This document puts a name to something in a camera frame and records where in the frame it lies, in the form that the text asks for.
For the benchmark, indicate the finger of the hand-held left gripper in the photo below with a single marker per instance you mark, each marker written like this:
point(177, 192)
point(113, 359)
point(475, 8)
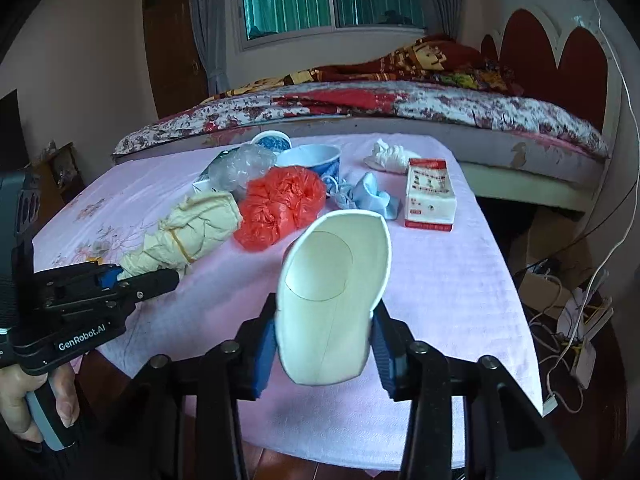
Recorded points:
point(150, 285)
point(107, 276)

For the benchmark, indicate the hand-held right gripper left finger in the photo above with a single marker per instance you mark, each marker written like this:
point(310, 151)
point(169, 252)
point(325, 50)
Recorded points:
point(262, 362)

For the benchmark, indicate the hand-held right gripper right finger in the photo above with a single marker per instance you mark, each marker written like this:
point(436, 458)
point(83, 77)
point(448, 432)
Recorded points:
point(386, 357)

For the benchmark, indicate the cream plastic bag bundle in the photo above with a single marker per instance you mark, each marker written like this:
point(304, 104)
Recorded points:
point(200, 225)

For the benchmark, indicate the white paper cup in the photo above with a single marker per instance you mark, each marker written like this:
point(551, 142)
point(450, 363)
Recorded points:
point(325, 280)

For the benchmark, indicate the blue plastic cup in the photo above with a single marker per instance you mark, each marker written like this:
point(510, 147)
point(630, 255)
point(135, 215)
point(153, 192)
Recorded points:
point(310, 157)

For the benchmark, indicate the person's left hand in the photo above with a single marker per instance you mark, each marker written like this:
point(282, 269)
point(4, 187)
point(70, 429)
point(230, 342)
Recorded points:
point(65, 395)

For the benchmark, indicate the pink floral tablecloth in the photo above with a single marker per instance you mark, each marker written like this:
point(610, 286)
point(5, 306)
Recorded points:
point(450, 285)

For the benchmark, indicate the clear plastic bag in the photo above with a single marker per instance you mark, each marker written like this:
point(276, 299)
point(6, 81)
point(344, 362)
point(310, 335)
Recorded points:
point(240, 165)

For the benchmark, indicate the red plastic bag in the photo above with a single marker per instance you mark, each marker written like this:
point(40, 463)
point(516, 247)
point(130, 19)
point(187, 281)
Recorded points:
point(280, 205)

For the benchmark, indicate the blue face mask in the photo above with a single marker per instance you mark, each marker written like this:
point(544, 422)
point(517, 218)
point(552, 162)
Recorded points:
point(370, 195)

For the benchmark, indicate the red and white paper box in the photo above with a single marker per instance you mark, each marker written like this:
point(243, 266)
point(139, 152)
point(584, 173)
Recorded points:
point(430, 200)

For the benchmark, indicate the dark television screen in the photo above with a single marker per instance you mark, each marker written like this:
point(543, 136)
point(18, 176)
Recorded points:
point(11, 130)

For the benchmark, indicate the small blue patterned paper cup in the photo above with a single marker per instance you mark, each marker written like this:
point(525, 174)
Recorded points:
point(270, 141)

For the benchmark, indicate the white power strip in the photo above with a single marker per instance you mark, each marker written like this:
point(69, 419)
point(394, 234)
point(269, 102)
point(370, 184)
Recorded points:
point(584, 362)

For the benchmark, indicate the brown cardboard box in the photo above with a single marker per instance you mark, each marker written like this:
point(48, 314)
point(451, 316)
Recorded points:
point(555, 250)

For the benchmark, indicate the white crumpled tissue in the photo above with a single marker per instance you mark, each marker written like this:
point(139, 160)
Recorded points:
point(392, 155)

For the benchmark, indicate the white network router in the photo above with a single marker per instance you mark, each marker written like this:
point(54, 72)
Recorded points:
point(585, 317)

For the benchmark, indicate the brown wooden door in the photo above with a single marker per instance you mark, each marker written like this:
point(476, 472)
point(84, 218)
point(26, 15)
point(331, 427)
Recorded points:
point(172, 45)

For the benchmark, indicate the bed with floral sheet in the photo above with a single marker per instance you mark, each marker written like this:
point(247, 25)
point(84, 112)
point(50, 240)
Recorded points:
point(500, 115)

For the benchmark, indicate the grey window curtain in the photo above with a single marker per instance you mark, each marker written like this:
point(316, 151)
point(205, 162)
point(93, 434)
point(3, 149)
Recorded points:
point(207, 20)

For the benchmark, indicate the red patterned blanket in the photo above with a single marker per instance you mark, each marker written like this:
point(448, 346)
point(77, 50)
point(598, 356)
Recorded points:
point(425, 60)

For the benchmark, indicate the red and white headboard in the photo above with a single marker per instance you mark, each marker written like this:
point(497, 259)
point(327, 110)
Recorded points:
point(580, 70)

